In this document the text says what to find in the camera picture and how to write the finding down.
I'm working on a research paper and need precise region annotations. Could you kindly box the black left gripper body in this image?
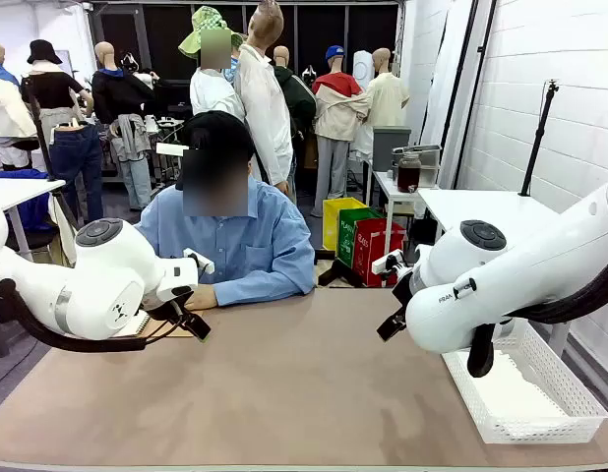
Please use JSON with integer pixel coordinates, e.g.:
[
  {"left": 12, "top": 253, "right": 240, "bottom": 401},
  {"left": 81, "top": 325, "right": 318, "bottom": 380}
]
[{"left": 144, "top": 289, "right": 197, "bottom": 322}]

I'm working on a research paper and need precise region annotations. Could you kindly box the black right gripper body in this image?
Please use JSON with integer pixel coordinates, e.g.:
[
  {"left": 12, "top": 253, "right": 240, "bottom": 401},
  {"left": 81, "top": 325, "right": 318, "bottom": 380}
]
[{"left": 391, "top": 267, "right": 416, "bottom": 321}]

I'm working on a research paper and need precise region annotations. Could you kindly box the spiral notebook brown cover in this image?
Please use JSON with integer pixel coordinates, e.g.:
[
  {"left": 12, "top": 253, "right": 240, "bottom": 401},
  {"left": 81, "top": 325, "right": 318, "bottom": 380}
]
[{"left": 111, "top": 309, "right": 200, "bottom": 340}]

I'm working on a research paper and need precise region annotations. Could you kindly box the person's left forearm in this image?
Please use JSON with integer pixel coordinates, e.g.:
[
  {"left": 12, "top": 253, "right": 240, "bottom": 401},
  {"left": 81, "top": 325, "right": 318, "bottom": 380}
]
[{"left": 213, "top": 265, "right": 317, "bottom": 309}]

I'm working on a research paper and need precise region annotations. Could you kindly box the person's left hand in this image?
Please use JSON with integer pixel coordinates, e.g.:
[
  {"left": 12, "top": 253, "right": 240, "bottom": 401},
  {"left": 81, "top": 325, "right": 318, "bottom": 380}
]
[{"left": 184, "top": 283, "right": 220, "bottom": 312}]

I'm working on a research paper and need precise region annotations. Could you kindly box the red recycling bin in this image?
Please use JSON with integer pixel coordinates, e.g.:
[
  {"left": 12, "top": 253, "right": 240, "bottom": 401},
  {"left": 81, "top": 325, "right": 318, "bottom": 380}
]
[{"left": 352, "top": 217, "right": 406, "bottom": 289}]

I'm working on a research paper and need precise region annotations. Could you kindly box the black floor stand base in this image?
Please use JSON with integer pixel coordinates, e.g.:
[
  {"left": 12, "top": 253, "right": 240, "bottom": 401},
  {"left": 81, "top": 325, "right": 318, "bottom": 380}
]
[{"left": 313, "top": 248, "right": 365, "bottom": 289}]

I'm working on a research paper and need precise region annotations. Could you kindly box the green recycling bin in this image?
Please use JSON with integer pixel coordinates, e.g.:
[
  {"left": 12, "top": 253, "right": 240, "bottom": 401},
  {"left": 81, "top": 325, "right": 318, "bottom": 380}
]
[{"left": 336, "top": 206, "right": 385, "bottom": 269}]

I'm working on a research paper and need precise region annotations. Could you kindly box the yellow recycling bin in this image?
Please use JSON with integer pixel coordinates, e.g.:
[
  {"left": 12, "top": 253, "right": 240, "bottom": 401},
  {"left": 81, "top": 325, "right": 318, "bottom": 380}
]
[{"left": 322, "top": 197, "right": 369, "bottom": 253}]

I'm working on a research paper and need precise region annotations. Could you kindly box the person in blue shirt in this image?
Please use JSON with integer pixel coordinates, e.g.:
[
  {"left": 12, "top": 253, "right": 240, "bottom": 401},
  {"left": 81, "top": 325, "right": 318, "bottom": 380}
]
[{"left": 134, "top": 110, "right": 318, "bottom": 309}]

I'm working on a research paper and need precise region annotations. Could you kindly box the large white side table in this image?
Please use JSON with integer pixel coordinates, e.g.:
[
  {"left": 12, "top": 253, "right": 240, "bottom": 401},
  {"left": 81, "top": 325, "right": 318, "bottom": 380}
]
[{"left": 417, "top": 188, "right": 575, "bottom": 356}]

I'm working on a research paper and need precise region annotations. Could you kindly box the small white table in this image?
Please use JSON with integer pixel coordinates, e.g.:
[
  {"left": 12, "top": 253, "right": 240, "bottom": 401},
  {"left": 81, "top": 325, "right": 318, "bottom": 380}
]
[{"left": 372, "top": 169, "right": 441, "bottom": 258}]

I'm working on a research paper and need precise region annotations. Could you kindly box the brown glass jar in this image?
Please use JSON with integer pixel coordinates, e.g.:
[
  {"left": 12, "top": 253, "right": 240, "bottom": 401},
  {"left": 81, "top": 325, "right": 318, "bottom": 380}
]
[{"left": 396, "top": 151, "right": 423, "bottom": 194}]

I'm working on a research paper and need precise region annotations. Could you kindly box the beige hanging cloth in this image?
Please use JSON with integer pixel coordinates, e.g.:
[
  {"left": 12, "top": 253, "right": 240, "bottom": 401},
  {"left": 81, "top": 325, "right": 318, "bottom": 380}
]
[{"left": 46, "top": 190, "right": 81, "bottom": 268}]

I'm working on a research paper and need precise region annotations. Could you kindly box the white paper stack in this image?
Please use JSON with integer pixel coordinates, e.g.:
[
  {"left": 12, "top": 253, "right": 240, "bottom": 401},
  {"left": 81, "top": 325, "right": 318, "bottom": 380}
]
[{"left": 456, "top": 351, "right": 572, "bottom": 430}]

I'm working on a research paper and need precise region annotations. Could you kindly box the metal food container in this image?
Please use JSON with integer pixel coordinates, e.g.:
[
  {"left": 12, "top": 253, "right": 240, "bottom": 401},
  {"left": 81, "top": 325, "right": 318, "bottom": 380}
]
[{"left": 392, "top": 144, "right": 443, "bottom": 190}]

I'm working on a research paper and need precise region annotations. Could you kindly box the grey storage box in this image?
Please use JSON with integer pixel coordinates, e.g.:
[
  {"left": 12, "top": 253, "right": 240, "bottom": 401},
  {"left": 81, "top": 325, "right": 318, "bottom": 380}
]
[{"left": 372, "top": 126, "right": 413, "bottom": 173}]

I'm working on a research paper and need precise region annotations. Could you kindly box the white perforated plastic basket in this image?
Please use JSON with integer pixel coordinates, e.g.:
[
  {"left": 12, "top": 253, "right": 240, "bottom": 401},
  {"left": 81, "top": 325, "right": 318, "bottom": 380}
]
[{"left": 441, "top": 319, "right": 608, "bottom": 445}]

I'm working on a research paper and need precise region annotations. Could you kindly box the blue jeans half mannequin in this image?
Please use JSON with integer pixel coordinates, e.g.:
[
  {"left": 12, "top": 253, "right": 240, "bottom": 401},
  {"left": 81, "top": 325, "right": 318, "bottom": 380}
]
[{"left": 48, "top": 122, "right": 105, "bottom": 223}]

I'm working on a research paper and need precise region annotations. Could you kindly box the black baseball cap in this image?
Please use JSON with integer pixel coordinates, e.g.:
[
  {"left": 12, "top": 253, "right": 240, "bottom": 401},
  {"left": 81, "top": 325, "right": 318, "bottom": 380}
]
[{"left": 178, "top": 110, "right": 257, "bottom": 171}]

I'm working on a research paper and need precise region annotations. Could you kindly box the white desk with feet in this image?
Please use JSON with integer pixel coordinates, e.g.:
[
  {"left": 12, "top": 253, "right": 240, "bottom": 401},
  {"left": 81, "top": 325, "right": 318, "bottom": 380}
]
[{"left": 0, "top": 177, "right": 68, "bottom": 263}]

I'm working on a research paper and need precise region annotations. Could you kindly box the mannequin red jacket blue cap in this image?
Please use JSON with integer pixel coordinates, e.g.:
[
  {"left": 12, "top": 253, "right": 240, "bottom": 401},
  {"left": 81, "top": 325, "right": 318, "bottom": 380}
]
[{"left": 310, "top": 44, "right": 372, "bottom": 219}]

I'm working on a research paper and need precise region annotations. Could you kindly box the black tripod pole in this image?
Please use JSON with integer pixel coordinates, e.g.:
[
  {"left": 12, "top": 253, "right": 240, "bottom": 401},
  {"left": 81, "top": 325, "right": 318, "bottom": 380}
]
[{"left": 518, "top": 79, "right": 562, "bottom": 198}]

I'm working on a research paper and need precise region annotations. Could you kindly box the mannequin cream shirt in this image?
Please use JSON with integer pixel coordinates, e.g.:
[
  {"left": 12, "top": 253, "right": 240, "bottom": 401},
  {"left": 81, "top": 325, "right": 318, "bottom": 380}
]
[{"left": 350, "top": 47, "right": 411, "bottom": 159}]

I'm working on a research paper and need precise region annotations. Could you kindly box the blue cloth pile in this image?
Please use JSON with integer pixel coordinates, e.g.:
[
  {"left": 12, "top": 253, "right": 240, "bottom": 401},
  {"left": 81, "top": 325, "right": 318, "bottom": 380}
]
[{"left": 0, "top": 168, "right": 54, "bottom": 235}]

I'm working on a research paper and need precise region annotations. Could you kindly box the mannequin in white coat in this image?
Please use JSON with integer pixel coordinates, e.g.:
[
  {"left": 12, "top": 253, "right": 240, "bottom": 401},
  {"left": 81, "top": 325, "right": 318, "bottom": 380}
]
[{"left": 189, "top": 29, "right": 247, "bottom": 124}]

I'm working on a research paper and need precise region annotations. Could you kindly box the mannequin black jacket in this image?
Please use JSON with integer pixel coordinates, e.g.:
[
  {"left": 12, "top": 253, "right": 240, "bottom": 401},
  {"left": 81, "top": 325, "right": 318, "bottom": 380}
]
[{"left": 91, "top": 41, "right": 160, "bottom": 211}]

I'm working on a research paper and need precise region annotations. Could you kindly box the tall mannequin white shirt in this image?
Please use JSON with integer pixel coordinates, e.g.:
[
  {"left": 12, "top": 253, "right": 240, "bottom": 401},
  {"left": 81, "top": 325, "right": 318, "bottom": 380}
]
[{"left": 232, "top": 0, "right": 296, "bottom": 196}]

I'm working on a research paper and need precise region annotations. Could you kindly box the mannequin dark green hoodie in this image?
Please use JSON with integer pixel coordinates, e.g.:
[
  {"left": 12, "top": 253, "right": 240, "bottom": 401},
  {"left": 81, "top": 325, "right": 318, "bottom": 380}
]
[{"left": 273, "top": 45, "right": 318, "bottom": 145}]

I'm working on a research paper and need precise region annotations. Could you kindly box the white tower fan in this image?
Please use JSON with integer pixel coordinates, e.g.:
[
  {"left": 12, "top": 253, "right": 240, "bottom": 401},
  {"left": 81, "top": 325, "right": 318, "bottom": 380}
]
[{"left": 352, "top": 49, "right": 377, "bottom": 92}]

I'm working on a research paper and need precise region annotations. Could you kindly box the mannequin black bucket hat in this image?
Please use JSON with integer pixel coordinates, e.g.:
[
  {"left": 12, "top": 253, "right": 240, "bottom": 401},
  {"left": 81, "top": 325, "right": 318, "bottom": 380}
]
[{"left": 20, "top": 38, "right": 96, "bottom": 145}]

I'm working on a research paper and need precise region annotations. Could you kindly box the mannequin blue white jacket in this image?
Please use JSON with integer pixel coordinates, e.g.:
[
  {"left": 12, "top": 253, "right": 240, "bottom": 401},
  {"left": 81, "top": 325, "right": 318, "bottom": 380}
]
[{"left": 0, "top": 42, "right": 38, "bottom": 171}]

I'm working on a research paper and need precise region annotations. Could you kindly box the green checked bucket hat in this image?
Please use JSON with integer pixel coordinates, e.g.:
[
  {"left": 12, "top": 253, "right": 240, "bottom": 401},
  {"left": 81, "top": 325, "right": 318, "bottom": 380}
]
[{"left": 177, "top": 5, "right": 245, "bottom": 61}]

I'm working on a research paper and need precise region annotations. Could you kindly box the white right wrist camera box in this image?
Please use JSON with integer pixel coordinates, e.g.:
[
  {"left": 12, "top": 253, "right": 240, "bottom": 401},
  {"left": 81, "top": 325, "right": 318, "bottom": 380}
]
[{"left": 371, "top": 249, "right": 406, "bottom": 276}]

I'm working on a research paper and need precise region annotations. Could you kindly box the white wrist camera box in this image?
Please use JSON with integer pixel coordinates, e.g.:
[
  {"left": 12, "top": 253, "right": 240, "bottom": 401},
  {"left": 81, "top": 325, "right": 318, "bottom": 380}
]
[
  {"left": 371, "top": 249, "right": 406, "bottom": 276},
  {"left": 182, "top": 247, "right": 216, "bottom": 276}
]

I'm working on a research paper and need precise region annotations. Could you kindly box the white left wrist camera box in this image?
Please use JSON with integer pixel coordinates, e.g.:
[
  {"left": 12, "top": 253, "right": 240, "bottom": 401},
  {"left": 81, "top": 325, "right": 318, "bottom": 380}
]
[{"left": 182, "top": 247, "right": 216, "bottom": 276}]

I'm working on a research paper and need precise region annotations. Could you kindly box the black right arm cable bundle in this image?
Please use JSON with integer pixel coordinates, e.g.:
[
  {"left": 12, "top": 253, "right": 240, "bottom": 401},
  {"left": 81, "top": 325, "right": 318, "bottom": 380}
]
[{"left": 466, "top": 255, "right": 608, "bottom": 379}]

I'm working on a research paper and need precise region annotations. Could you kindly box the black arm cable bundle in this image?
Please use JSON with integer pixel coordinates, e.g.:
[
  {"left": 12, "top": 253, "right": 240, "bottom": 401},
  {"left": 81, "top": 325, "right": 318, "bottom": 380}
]
[
  {"left": 466, "top": 255, "right": 608, "bottom": 379},
  {"left": 0, "top": 277, "right": 151, "bottom": 354}
]

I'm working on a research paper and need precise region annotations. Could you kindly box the black left arm cable bundle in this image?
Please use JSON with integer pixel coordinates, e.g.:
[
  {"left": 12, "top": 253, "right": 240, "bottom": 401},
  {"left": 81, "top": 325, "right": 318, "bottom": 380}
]
[{"left": 0, "top": 277, "right": 151, "bottom": 354}]

